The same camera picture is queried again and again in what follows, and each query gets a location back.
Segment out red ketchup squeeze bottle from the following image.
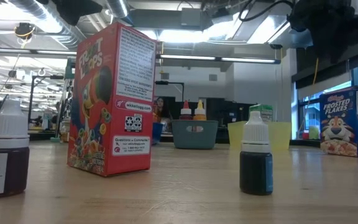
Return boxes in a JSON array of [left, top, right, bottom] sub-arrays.
[[179, 100, 193, 121]]

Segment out yellow mustard squeeze bottle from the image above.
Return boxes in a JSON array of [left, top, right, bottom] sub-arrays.
[[193, 99, 208, 121]]

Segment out brown orange snack packet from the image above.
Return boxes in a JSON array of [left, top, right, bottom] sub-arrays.
[[152, 102, 160, 123]]

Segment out red Froot Loops cereal box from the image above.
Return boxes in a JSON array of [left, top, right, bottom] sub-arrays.
[[67, 21, 158, 177]]

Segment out green cereal box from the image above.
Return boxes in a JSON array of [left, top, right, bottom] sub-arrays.
[[249, 104, 274, 123]]

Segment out blue Frosted Flakes cereal box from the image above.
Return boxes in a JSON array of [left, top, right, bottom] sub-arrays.
[[318, 86, 358, 158]]

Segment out person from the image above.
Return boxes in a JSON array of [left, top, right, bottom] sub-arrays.
[[154, 96, 169, 125]]

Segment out blue plastic bin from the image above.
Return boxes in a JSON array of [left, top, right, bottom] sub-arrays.
[[152, 121, 165, 147]]

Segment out grey plastic bin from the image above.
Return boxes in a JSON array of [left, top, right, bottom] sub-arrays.
[[171, 119, 219, 150]]

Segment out black cabinets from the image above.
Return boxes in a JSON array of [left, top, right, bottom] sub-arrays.
[[166, 96, 256, 125]]

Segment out long fluorescent light fixture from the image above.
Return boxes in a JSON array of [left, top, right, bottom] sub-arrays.
[[0, 48, 78, 57], [157, 54, 281, 65]]

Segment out grey ceiling junction box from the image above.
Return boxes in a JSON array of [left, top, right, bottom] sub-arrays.
[[180, 7, 202, 27]]

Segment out blue-label dark dropper bottle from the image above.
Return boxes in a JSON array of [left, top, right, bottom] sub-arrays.
[[239, 110, 274, 196]]

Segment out yellow translucent plastic bin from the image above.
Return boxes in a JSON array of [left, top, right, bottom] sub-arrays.
[[227, 121, 292, 152]]

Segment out pale green container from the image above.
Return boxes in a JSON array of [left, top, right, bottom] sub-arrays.
[[308, 126, 320, 140]]

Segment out purple liquid dropper bottle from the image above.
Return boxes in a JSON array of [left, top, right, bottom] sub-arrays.
[[0, 98, 30, 199]]

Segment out round silver air duct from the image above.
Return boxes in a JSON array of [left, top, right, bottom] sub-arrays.
[[106, 0, 130, 19]]

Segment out yellow hanging cord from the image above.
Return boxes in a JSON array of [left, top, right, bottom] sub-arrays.
[[311, 57, 320, 86]]

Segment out large silver air duct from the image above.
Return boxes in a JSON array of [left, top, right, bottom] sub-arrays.
[[7, 0, 86, 47]]

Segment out black ceiling cord reel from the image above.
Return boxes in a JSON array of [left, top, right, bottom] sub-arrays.
[[14, 22, 37, 41]]

